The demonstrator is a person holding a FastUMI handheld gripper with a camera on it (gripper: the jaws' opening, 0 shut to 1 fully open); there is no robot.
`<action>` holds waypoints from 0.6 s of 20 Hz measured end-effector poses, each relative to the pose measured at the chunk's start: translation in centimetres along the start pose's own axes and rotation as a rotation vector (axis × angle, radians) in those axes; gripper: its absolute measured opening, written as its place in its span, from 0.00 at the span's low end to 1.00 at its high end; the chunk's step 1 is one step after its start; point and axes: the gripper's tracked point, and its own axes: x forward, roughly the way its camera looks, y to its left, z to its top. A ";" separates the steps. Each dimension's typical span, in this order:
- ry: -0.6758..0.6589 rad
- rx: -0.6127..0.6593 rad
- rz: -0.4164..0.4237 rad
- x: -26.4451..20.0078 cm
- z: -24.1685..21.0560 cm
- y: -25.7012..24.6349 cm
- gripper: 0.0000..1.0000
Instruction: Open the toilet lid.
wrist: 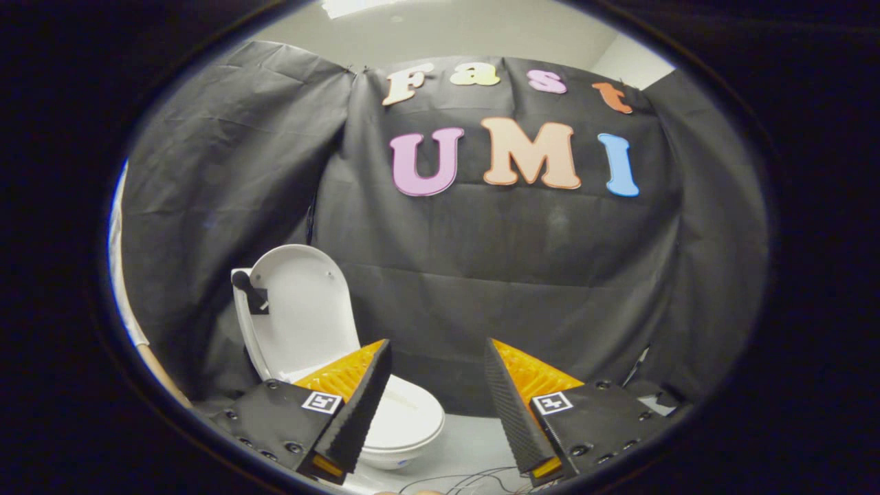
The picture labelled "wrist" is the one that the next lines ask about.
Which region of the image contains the bundle of floor cables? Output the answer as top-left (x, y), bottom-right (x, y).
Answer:
top-left (399, 466), bottom-right (551, 495)

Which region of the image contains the white toilet lid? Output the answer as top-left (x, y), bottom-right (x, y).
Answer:
top-left (232, 244), bottom-right (362, 384)

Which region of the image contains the white toilet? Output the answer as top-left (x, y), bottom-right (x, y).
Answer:
top-left (230, 268), bottom-right (446, 472)

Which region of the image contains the black backdrop cloth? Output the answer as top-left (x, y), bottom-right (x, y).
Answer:
top-left (120, 40), bottom-right (769, 417)

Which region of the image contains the ceiling light panel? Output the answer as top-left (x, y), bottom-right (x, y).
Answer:
top-left (322, 0), bottom-right (399, 19)

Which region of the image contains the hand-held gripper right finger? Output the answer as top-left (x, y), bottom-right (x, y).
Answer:
top-left (483, 337), bottom-right (673, 487)

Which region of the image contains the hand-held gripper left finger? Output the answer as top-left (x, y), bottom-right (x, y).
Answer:
top-left (205, 338), bottom-right (393, 486)

